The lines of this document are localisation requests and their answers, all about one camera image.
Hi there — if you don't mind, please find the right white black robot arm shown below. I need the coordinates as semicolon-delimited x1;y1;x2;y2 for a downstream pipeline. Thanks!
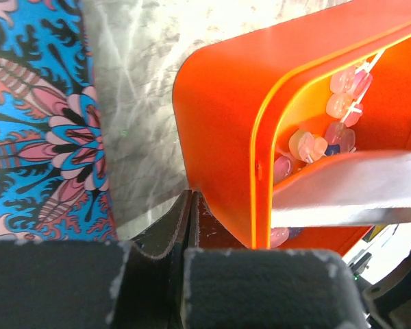
343;223;411;328

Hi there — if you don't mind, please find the patterned placemat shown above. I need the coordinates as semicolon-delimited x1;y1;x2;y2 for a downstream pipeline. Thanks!
0;1;117;241

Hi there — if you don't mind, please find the orange candy box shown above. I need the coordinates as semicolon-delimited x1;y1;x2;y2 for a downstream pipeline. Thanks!
173;1;411;249

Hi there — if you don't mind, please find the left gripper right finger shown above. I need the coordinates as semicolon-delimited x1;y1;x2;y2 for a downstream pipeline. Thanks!
182;193;367;328

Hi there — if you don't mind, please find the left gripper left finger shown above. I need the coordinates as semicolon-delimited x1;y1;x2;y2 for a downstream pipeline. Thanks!
0;191;192;328

